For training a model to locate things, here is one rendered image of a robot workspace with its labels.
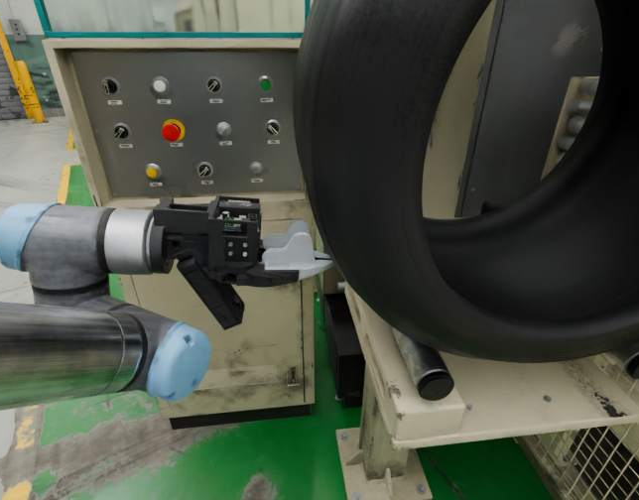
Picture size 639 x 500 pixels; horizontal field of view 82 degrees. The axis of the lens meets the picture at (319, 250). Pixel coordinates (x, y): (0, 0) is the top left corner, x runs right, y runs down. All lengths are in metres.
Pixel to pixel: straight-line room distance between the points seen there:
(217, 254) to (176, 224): 0.06
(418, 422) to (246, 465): 1.02
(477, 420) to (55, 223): 0.57
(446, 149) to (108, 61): 0.75
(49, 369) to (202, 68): 0.77
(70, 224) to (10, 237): 0.06
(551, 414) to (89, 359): 0.58
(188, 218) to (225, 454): 1.18
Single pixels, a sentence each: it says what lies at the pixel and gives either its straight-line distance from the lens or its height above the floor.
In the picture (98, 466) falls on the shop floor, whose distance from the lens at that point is 1.64.
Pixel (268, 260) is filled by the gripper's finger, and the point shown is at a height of 1.04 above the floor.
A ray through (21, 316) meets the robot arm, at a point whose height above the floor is 1.10.
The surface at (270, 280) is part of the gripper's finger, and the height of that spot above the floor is 1.02.
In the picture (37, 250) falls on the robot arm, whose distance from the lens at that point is 0.48.
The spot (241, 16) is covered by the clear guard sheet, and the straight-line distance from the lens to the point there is 0.95.
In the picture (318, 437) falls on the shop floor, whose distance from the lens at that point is 1.51.
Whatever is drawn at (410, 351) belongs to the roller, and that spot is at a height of 0.91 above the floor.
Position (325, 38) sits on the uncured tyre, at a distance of 0.33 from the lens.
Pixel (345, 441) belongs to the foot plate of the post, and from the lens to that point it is 1.49.
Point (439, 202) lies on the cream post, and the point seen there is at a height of 0.98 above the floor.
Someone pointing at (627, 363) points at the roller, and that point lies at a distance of 0.64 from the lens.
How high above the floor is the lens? 1.26
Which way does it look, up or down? 29 degrees down
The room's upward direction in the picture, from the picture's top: straight up
